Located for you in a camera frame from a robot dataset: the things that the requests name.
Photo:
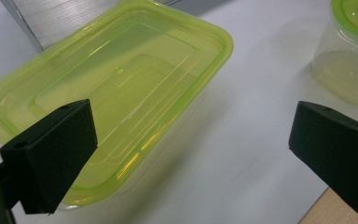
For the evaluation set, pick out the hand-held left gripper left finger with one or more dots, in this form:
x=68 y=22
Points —
x=49 y=158

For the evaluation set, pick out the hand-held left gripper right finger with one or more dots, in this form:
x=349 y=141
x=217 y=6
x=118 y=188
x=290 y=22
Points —
x=335 y=146

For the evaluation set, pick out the small clear rounded container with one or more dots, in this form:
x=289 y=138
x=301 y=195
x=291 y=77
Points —
x=338 y=74

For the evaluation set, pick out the large rectangular green lid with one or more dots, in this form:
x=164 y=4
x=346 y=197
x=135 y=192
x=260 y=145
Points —
x=130 y=77

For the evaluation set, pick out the brushed silver metal plate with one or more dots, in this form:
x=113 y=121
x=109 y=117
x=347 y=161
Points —
x=62 y=21

